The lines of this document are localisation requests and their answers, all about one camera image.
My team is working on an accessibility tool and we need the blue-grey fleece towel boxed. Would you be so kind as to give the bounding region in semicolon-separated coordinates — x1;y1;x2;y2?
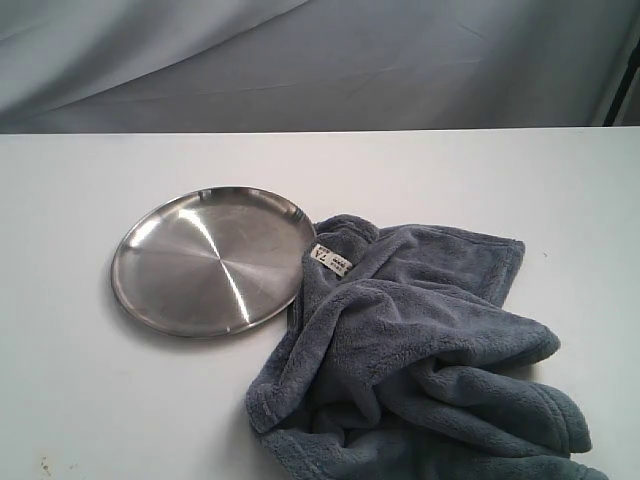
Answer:
245;215;601;479

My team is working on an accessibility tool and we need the round stainless steel plate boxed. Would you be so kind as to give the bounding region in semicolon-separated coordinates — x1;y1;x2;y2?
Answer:
110;186;316;339

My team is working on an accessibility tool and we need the grey backdrop cloth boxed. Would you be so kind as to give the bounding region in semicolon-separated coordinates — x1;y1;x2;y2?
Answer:
1;1;639;134

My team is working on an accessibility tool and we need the black stand pole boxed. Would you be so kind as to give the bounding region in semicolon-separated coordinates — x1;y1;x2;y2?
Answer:
602;43;640;127

